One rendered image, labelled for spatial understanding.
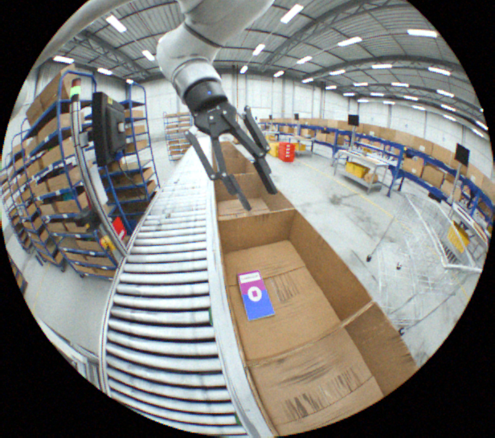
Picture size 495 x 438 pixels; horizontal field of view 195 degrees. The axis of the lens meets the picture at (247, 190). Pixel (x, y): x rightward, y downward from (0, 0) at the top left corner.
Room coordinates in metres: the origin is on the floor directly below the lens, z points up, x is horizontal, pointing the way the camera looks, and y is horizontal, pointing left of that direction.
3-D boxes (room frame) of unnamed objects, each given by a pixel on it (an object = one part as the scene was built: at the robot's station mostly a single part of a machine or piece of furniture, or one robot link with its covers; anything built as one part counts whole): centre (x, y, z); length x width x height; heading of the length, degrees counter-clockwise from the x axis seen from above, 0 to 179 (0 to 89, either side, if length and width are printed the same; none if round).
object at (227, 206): (0.58, 0.01, 0.97); 0.39 x 0.29 x 0.17; 14
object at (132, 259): (0.41, 0.43, 0.72); 0.52 x 0.05 x 0.05; 104
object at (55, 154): (0.56, 1.42, 1.39); 0.40 x 0.30 x 0.10; 103
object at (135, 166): (1.45, 1.76, 0.98); 0.98 x 0.49 x 1.96; 105
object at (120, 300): (0.16, 0.37, 0.72); 0.52 x 0.05 x 0.05; 104
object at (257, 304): (0.19, -0.02, 0.89); 0.16 x 0.07 x 0.02; 13
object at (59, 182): (0.56, 1.42, 1.19); 0.40 x 0.30 x 0.10; 104
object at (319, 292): (0.20, -0.09, 0.96); 0.39 x 0.29 x 0.17; 14
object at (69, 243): (0.55, 1.67, 0.98); 0.98 x 0.49 x 1.96; 104
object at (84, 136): (0.50, 0.65, 1.40); 0.28 x 0.11 x 0.11; 14
